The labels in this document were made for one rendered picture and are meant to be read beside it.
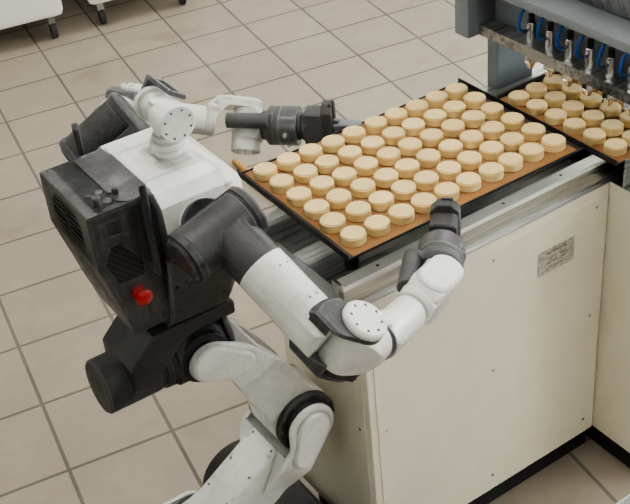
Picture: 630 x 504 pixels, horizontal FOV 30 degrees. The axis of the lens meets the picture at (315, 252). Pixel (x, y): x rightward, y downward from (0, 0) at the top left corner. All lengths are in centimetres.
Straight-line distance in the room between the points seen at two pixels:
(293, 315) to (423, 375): 74
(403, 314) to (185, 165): 46
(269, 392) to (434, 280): 58
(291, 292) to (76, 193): 43
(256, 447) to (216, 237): 82
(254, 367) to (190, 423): 102
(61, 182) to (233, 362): 51
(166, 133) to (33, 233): 231
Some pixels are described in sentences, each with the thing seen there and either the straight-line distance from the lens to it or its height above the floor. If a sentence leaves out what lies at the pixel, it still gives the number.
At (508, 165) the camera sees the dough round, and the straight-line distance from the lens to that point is 237.
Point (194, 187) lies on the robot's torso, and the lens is 199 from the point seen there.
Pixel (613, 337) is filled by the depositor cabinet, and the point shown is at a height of 41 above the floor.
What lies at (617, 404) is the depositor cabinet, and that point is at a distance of 300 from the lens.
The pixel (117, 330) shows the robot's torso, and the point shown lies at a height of 89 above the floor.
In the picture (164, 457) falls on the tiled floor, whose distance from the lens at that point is 325.
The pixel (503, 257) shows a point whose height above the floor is 78.
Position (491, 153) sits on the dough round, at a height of 102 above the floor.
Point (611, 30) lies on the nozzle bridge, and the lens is 254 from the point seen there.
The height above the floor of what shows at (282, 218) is 89.
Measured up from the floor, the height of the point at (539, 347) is 47.
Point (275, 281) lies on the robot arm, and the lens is 184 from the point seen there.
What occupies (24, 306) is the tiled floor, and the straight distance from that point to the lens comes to 391.
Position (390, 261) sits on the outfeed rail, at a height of 90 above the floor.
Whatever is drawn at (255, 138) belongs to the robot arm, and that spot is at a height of 99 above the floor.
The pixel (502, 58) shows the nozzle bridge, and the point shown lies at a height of 92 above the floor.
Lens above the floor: 226
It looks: 35 degrees down
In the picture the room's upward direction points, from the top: 6 degrees counter-clockwise
